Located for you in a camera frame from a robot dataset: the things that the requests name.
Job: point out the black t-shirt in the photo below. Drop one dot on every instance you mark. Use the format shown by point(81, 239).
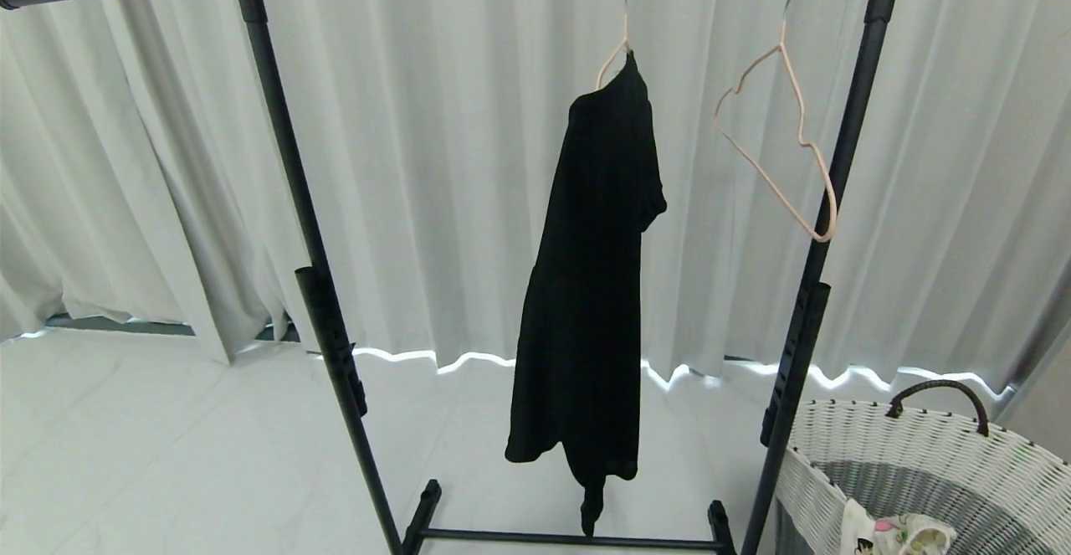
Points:
point(586, 287)

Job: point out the pink clothes hanger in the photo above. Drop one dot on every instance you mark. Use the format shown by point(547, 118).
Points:
point(625, 32)
point(791, 90)

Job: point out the cream printed garment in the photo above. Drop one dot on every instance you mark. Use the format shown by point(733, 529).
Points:
point(904, 534)

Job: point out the white laundry basket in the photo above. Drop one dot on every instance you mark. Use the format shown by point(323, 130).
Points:
point(920, 438)

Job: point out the white curtain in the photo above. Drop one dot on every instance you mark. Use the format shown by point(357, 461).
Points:
point(418, 161)

